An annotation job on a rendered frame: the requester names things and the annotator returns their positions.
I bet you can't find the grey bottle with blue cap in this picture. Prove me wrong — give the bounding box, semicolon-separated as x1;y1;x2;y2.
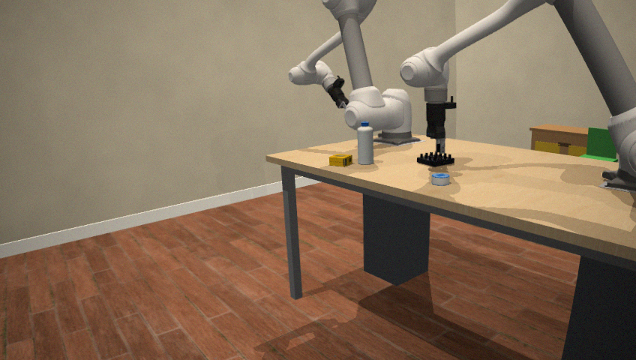
357;121;374;165

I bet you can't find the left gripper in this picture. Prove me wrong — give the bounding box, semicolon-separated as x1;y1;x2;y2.
424;88;457;154

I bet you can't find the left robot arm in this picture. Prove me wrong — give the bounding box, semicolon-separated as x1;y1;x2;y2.
400;0;636;191

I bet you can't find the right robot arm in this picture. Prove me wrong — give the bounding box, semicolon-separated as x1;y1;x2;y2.
289;0;420;145

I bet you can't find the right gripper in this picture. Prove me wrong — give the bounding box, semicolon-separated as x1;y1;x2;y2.
322;76;349;109

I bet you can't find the short grey cylinder with blue top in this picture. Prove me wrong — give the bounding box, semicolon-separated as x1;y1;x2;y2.
431;173;450;186

